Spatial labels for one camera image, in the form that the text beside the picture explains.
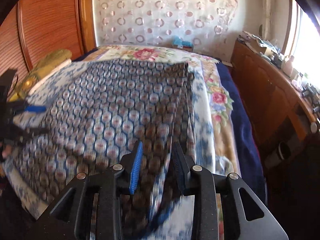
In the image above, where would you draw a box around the blue circle-patterned silk garment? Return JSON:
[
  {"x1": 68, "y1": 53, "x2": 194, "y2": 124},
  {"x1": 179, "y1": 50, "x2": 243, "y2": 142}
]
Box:
[{"x1": 13, "y1": 60, "x2": 198, "y2": 240}]

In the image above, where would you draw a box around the navy blue blanket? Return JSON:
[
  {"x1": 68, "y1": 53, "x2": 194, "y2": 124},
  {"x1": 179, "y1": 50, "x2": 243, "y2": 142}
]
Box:
[{"x1": 217, "y1": 62, "x2": 266, "y2": 203}]

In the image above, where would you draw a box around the blue white floral sheet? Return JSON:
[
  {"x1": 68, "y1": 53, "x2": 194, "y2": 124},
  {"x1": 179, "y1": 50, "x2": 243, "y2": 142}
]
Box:
[{"x1": 1, "y1": 61, "x2": 221, "y2": 240}]

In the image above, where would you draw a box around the yellow-green patterned cloth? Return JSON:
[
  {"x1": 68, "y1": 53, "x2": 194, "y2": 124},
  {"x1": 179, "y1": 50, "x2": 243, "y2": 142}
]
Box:
[{"x1": 9, "y1": 49, "x2": 72, "y2": 101}]

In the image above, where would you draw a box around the long wooden sideboard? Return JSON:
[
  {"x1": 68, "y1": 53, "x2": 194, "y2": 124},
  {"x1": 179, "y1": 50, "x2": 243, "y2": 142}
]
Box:
[{"x1": 231, "y1": 41, "x2": 318, "y2": 160}]

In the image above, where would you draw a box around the wooden wardrobe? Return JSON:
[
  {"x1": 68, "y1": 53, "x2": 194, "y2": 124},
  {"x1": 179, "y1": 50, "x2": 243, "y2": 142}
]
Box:
[{"x1": 1, "y1": 0, "x2": 97, "y2": 80}]

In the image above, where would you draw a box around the clutter on sideboard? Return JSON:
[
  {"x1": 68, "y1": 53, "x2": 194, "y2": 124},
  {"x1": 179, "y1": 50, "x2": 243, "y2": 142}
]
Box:
[{"x1": 236, "y1": 31, "x2": 320, "y2": 133}]

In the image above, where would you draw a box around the white circle-patterned curtain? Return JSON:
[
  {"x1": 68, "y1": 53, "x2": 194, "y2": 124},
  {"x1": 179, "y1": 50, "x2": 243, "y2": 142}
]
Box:
[{"x1": 93, "y1": 0, "x2": 238, "y2": 58}]

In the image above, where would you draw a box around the blue tissue box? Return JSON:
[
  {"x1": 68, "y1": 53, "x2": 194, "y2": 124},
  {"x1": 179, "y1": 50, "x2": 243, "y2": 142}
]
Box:
[{"x1": 172, "y1": 36, "x2": 194, "y2": 53}]

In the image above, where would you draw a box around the window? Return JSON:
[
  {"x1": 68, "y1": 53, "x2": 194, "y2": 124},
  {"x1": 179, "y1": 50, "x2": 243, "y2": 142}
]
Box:
[{"x1": 283, "y1": 0, "x2": 319, "y2": 86}]

